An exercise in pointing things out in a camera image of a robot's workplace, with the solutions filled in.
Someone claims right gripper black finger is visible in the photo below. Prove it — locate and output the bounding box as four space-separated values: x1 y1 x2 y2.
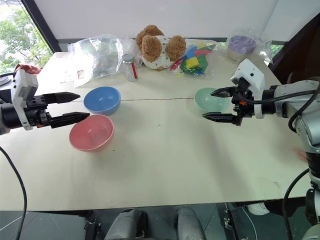
210 86 237 99
201 112 237 125

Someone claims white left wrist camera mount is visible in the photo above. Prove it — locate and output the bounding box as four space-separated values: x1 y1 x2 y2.
10 68 39 131

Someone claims bag of colourful blocks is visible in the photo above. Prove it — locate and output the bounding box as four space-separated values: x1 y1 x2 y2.
170 40 219 79

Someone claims white shoe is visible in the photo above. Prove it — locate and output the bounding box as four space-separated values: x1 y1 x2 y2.
245 201 271 216

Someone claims red bowl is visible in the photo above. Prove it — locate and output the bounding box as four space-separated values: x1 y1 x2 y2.
68 114 115 153

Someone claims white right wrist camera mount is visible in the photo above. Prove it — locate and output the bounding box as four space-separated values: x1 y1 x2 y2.
229 58 266 120

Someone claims red cloth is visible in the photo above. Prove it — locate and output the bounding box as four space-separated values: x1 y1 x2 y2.
15 63 41 76

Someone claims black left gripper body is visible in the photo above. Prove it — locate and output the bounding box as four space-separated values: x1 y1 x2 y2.
25 95 54 129

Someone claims black window frame beam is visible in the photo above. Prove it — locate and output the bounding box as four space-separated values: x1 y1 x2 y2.
20 0 61 54

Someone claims dark rounded grey shape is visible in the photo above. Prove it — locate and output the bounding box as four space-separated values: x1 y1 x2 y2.
174 205 207 240
103 207 151 240

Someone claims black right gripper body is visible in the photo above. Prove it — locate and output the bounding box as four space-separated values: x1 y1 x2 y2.
230 77 257 127

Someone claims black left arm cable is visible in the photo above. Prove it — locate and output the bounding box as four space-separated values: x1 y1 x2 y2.
0 145 28 240

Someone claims grey round device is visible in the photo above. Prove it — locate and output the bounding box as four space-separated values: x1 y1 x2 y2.
0 74 12 87

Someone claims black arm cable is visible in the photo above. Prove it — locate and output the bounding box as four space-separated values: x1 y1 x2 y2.
0 145 28 240
283 168 311 240

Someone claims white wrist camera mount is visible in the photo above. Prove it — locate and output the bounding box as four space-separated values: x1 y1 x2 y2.
229 58 266 120
10 68 39 131

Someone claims green bowl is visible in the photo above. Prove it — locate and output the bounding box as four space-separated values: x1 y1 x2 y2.
193 87 232 113

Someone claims clear glass jar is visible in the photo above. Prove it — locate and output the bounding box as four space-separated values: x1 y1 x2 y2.
121 53 140 83

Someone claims bagged purple and white container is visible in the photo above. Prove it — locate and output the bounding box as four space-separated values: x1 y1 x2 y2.
225 26 274 64

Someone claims large clear plastic bag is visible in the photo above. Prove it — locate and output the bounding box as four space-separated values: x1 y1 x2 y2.
66 33 141 89

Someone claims brown teddy bear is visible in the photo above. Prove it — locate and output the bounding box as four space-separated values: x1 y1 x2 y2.
135 24 188 72

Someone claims black metal bracket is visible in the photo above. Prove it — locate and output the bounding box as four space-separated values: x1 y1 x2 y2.
223 202 243 240
83 220 102 240

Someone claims blue bowl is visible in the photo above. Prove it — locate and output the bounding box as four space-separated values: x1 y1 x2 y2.
83 86 122 117

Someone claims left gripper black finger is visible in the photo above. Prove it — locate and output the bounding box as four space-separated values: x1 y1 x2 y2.
42 91 82 105
49 112 91 130

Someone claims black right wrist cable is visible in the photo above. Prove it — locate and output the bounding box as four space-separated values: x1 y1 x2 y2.
238 87 320 134

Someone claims black right arm lower cable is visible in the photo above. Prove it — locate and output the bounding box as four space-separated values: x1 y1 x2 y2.
283 168 311 240

